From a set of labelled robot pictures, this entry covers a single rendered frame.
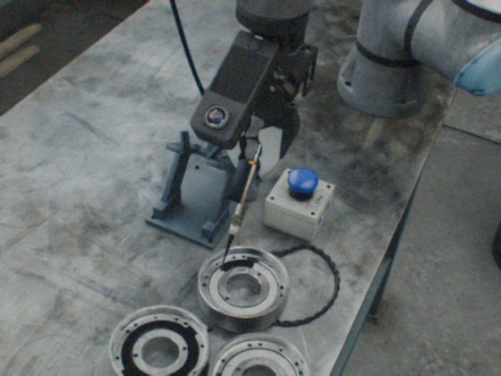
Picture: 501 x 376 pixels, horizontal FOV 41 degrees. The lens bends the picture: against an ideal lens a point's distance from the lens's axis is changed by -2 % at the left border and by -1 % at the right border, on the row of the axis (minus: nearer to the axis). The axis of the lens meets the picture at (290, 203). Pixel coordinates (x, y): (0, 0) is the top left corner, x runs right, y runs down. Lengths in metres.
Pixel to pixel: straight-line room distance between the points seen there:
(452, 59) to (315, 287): 0.37
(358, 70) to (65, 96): 0.46
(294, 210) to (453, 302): 1.13
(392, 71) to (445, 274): 1.02
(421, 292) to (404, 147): 0.92
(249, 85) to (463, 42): 0.40
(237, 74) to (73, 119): 0.46
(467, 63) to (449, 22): 0.06
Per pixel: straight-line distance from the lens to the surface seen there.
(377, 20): 1.04
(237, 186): 0.76
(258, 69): 0.65
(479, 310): 1.94
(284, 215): 0.86
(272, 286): 0.79
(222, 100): 0.64
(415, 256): 2.01
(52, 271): 0.86
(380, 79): 1.08
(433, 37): 0.98
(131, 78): 1.14
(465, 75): 0.97
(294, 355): 0.74
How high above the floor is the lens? 1.45
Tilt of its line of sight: 44 degrees down
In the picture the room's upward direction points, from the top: 8 degrees clockwise
